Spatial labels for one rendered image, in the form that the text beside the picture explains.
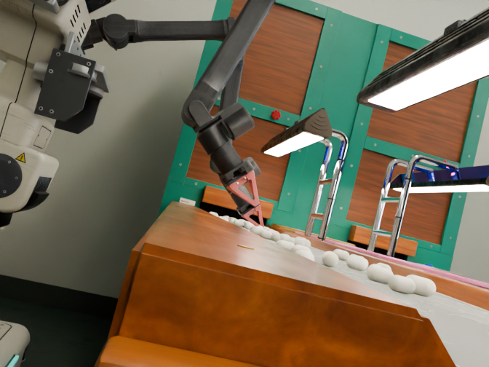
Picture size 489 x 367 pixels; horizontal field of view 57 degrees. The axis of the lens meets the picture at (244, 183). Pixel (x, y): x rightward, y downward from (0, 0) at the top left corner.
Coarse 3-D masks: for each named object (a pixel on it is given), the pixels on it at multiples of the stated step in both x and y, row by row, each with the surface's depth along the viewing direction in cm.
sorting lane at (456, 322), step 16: (272, 240) 103; (320, 256) 86; (352, 272) 64; (384, 288) 51; (416, 304) 42; (432, 304) 46; (448, 304) 52; (464, 304) 58; (432, 320) 33; (448, 320) 36; (464, 320) 39; (480, 320) 43; (448, 336) 28; (464, 336) 29; (480, 336) 31; (448, 352) 22; (464, 352) 23; (480, 352) 25
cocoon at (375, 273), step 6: (372, 270) 58; (378, 270) 58; (384, 270) 58; (390, 270) 58; (372, 276) 58; (378, 276) 58; (384, 276) 58; (390, 276) 58; (378, 282) 58; (384, 282) 58
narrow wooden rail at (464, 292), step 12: (276, 228) 178; (312, 240) 130; (348, 252) 103; (360, 252) 103; (396, 264) 81; (420, 276) 73; (432, 276) 70; (444, 288) 66; (456, 288) 64; (468, 288) 61; (480, 288) 59; (468, 300) 61; (480, 300) 58
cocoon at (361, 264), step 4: (352, 256) 74; (348, 260) 74; (352, 260) 74; (356, 260) 74; (360, 260) 73; (364, 260) 73; (348, 264) 74; (352, 264) 74; (356, 264) 73; (360, 264) 73; (364, 264) 73; (352, 268) 74; (356, 268) 74; (360, 268) 73; (364, 268) 73
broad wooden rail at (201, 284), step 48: (144, 240) 17; (192, 240) 18; (240, 240) 27; (144, 288) 13; (192, 288) 13; (240, 288) 13; (288, 288) 14; (336, 288) 14; (144, 336) 13; (192, 336) 13; (240, 336) 13; (288, 336) 14; (336, 336) 14; (384, 336) 14; (432, 336) 14
